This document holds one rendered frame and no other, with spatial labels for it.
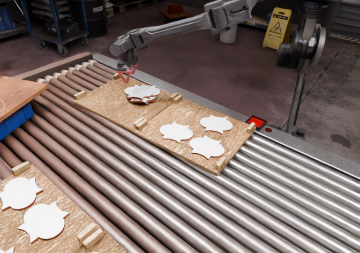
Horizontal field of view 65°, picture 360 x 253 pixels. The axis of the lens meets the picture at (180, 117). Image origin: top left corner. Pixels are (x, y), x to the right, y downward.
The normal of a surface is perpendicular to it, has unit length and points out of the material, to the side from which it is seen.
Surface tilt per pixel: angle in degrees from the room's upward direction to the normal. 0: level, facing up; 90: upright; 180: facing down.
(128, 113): 0
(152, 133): 0
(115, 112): 0
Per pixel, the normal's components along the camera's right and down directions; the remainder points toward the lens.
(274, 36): -0.63, 0.24
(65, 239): 0.02, -0.81
